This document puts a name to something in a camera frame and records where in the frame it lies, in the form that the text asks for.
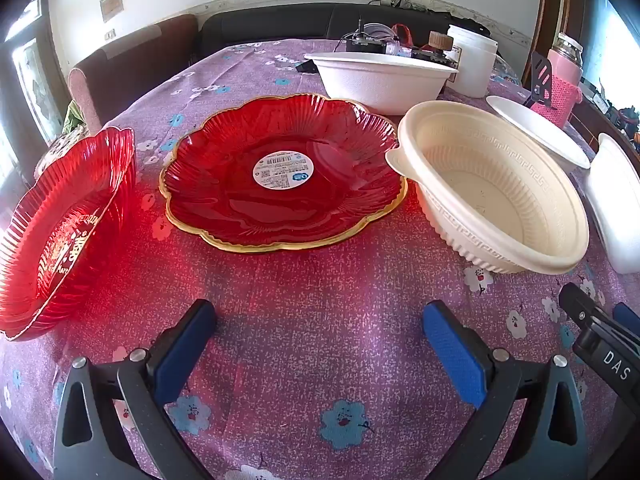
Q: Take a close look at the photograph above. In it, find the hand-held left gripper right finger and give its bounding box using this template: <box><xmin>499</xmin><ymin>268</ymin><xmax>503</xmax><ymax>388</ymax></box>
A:
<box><xmin>422</xmin><ymin>300</ymin><xmax>588</xmax><ymax>480</ymax></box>

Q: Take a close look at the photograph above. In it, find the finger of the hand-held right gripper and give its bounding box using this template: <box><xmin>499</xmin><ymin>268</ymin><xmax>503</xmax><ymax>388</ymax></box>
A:
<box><xmin>612</xmin><ymin>302</ymin><xmax>640</xmax><ymax>333</ymax></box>
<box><xmin>559</xmin><ymin>282</ymin><xmax>640</xmax><ymax>386</ymax></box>

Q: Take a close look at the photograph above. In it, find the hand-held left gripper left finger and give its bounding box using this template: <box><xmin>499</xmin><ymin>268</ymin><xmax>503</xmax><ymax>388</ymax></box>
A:
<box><xmin>52</xmin><ymin>299</ymin><xmax>217</xmax><ymax>480</ymax></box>

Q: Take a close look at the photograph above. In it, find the red plate white sticker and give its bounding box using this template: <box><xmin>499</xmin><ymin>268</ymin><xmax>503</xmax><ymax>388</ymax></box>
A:
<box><xmin>159</xmin><ymin>92</ymin><xmax>408</xmax><ymax>255</ymax></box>

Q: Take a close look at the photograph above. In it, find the beige ribbed plastic bowl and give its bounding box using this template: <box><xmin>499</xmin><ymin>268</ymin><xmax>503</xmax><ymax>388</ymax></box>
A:
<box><xmin>385</xmin><ymin>100</ymin><xmax>591</xmax><ymax>276</ymax></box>

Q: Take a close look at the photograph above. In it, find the red deep plate gold lettering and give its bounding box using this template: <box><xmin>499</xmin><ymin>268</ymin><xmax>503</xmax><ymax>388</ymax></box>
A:
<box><xmin>0</xmin><ymin>126</ymin><xmax>137</xmax><ymax>342</ymax></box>

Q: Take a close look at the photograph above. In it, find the large white foam bowl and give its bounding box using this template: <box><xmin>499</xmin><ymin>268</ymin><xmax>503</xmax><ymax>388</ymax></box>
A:
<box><xmin>303</xmin><ymin>51</ymin><xmax>460</xmax><ymax>116</ymax></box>

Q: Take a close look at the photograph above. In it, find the purple floral tablecloth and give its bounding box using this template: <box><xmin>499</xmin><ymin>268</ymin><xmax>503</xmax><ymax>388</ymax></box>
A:
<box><xmin>0</xmin><ymin>37</ymin><xmax>640</xmax><ymax>480</ymax></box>

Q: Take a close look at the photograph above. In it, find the brown wooden cabinet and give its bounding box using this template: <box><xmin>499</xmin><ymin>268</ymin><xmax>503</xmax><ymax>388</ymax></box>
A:
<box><xmin>570</xmin><ymin>85</ymin><xmax>640</xmax><ymax>161</ymax></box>

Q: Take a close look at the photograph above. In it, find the patterned seat cushion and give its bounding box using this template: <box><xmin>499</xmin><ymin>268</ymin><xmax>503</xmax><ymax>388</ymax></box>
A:
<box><xmin>35</xmin><ymin>125</ymin><xmax>91</xmax><ymax>176</ymax></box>

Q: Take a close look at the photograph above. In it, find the pink thermos with knit sleeve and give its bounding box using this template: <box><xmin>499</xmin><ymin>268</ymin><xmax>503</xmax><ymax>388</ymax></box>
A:
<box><xmin>530</xmin><ymin>32</ymin><xmax>585</xmax><ymax>128</ymax></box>

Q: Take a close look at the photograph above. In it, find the green cloth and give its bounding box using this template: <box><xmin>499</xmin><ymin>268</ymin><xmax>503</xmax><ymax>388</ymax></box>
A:
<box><xmin>62</xmin><ymin>100</ymin><xmax>86</xmax><ymax>136</ymax></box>

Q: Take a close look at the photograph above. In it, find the black phone stand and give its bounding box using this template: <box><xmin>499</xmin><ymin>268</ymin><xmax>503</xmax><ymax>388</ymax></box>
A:
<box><xmin>522</xmin><ymin>51</ymin><xmax>558</xmax><ymax>110</ymax></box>

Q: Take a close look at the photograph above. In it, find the window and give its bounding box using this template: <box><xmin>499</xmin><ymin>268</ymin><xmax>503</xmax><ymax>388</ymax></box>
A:
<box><xmin>582</xmin><ymin>0</ymin><xmax>640</xmax><ymax>106</ymax></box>

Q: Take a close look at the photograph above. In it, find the brown armchair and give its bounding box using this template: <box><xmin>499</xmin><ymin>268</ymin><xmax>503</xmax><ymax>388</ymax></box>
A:
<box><xmin>67</xmin><ymin>14</ymin><xmax>201</xmax><ymax>136</ymax></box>

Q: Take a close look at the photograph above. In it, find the white plastic jar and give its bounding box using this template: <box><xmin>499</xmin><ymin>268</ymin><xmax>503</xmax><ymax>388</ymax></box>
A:
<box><xmin>446</xmin><ymin>24</ymin><xmax>499</xmax><ymax>99</ymax></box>

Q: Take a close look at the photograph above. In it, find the wooden glass door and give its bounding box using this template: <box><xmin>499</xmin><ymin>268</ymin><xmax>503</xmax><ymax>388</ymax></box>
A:
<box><xmin>0</xmin><ymin>0</ymin><xmax>66</xmax><ymax>201</ymax></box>

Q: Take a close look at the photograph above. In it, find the dark jar with cork lid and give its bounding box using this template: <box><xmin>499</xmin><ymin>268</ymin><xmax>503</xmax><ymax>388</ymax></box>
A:
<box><xmin>415</xmin><ymin>31</ymin><xmax>460</xmax><ymax>68</ymax></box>

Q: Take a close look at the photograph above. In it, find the clear plastic lid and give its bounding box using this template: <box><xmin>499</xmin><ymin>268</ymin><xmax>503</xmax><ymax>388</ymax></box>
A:
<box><xmin>362</xmin><ymin>23</ymin><xmax>401</xmax><ymax>43</ymax></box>

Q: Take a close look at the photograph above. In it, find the black sofa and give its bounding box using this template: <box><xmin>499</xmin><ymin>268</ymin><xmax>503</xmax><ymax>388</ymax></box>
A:
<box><xmin>197</xmin><ymin>2</ymin><xmax>493</xmax><ymax>61</ymax></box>

